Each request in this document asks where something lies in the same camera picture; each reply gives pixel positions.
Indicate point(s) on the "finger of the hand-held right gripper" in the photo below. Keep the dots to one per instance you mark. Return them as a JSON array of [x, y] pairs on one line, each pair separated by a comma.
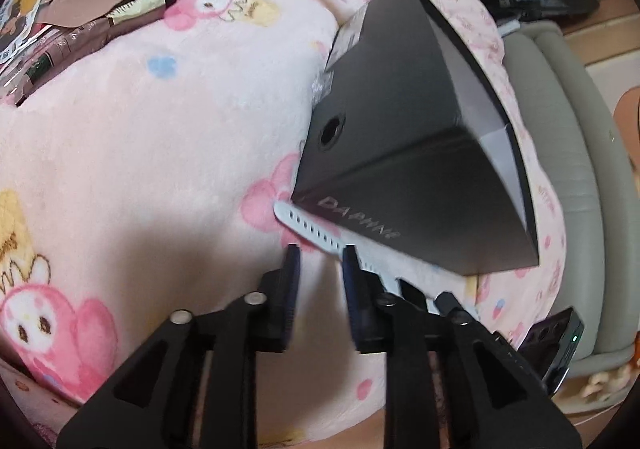
[[412, 294], [447, 303]]

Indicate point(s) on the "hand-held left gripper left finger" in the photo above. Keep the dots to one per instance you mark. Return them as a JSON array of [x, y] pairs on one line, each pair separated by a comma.
[[291, 299]]

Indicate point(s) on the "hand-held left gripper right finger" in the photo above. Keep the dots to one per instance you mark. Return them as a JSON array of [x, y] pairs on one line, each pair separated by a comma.
[[352, 299]]

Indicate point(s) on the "white smartwatch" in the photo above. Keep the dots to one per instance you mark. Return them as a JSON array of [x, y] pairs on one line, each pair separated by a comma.
[[312, 229]]

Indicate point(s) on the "black shoe box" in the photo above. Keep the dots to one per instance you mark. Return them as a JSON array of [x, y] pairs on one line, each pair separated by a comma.
[[410, 129]]

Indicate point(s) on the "pink cartoon printed blanket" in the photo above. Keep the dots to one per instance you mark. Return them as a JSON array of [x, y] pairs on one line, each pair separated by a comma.
[[150, 154]]

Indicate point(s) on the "clear plastic wrap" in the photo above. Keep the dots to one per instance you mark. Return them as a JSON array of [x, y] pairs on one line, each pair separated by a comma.
[[322, 86]]

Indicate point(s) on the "peach cartoon rug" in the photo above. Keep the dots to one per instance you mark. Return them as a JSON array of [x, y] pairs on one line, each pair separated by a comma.
[[630, 119]]

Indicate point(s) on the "cream cosmetic tube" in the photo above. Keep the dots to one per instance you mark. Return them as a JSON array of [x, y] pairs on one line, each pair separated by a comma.
[[145, 4]]

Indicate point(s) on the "dark brown tube packet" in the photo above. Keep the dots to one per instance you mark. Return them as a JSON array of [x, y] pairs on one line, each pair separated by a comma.
[[75, 41]]

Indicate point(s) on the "cartoon figure sticker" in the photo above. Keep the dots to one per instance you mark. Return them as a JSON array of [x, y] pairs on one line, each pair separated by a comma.
[[22, 4]]

